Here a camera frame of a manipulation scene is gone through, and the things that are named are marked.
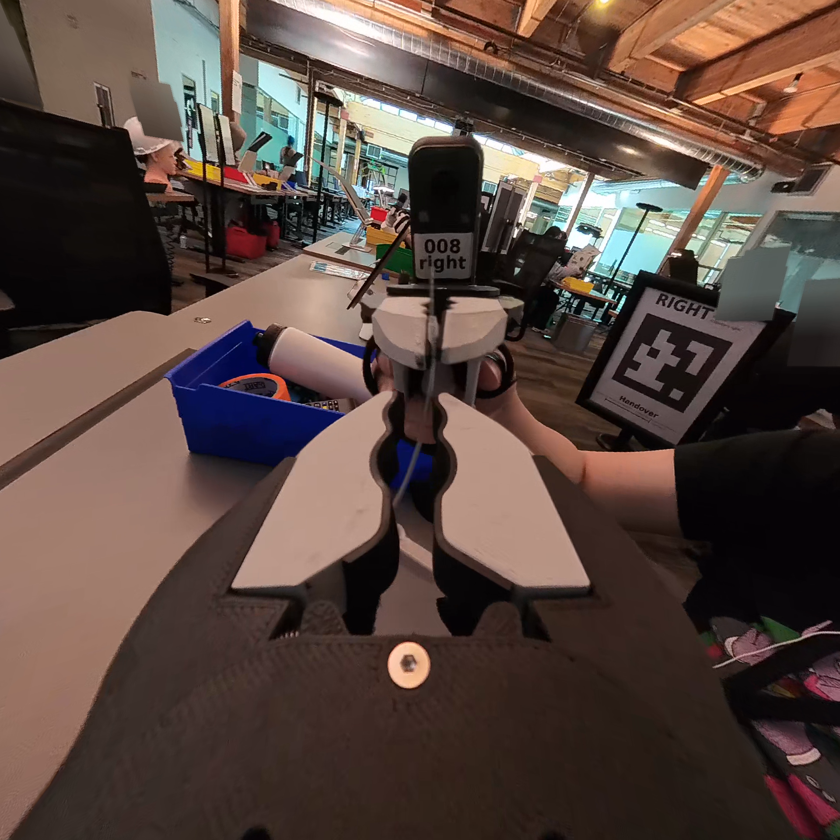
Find framed black white marker sign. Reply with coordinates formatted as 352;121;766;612
576;269;795;447

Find black wall vent unit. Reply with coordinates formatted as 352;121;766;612
771;164;831;196

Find person's colourful printed pants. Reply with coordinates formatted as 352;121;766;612
699;613;840;840

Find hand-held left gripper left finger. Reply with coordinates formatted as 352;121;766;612
230;391;401;590

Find black floor lamp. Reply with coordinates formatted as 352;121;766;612
604;202;662;322

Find person's right hand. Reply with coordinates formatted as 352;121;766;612
375;354;546;460

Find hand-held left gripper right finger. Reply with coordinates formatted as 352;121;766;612
432;391;593;592

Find white bottle with black cap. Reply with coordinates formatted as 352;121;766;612
252;323;375;404

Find black rod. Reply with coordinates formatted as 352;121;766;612
346;243;408;309

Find blue plastic bin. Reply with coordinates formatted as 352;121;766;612
164;319;435;487

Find grey metal trash can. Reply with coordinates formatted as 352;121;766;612
551;314;598;355

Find black mesh office chair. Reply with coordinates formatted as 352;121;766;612
0;98;173;355

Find orange tape roll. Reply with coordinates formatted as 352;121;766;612
218;374;291;400

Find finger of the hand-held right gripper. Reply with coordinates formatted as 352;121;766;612
436;298;509;403
373;298;439;395

